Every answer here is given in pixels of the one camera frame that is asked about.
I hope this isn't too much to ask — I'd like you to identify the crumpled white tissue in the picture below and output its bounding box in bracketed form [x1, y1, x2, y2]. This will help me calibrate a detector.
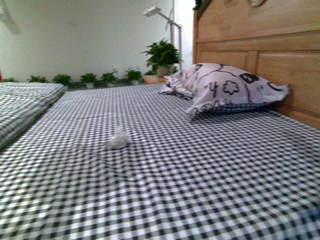
[103, 127, 129, 150]

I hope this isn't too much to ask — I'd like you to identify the small potted plant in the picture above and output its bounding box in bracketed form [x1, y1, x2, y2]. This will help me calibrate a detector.
[101, 72, 118, 88]
[126, 67, 142, 85]
[80, 73, 97, 89]
[52, 73, 72, 87]
[26, 75, 48, 83]

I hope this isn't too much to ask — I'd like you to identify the patterned white pillow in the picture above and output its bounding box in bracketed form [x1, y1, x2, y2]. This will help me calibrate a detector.
[159, 63, 291, 119]

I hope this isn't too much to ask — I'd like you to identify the checkered bed sheet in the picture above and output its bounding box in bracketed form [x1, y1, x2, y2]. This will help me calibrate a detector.
[0, 85, 320, 240]

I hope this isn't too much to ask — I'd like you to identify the wooden headboard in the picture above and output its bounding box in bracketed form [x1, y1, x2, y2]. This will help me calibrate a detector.
[192, 0, 320, 129]

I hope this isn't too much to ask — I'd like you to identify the large potted green plant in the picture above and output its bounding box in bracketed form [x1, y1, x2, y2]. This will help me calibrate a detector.
[141, 38, 179, 77]

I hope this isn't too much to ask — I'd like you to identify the folded checkered blanket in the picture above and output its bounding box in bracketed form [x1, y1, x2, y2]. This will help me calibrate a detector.
[0, 82, 67, 150]

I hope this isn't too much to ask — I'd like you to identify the far wooden nightstand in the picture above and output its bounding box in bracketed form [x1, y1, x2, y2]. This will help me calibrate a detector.
[142, 75, 168, 85]

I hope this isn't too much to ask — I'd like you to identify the white floor lamp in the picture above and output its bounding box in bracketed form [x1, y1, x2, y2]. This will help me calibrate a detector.
[143, 6, 182, 70]

